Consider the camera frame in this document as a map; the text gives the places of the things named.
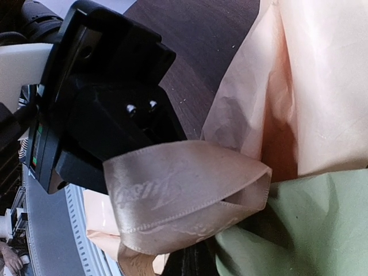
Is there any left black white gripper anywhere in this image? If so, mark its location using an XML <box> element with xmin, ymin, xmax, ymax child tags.
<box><xmin>28</xmin><ymin>1</ymin><xmax>186</xmax><ymax>194</ymax></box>

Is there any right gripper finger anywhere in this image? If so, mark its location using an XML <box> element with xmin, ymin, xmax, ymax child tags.
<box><xmin>163</xmin><ymin>241</ymin><xmax>218</xmax><ymax>276</ymax></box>

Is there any beige ribbon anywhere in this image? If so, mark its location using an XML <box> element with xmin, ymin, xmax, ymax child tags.
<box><xmin>103</xmin><ymin>140</ymin><xmax>272</xmax><ymax>275</ymax></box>

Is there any green and tan wrapping paper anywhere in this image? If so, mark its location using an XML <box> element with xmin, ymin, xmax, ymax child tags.
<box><xmin>83</xmin><ymin>1</ymin><xmax>367</xmax><ymax>275</ymax></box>

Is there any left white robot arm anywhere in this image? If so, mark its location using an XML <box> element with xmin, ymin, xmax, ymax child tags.
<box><xmin>1</xmin><ymin>1</ymin><xmax>186</xmax><ymax>194</ymax></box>

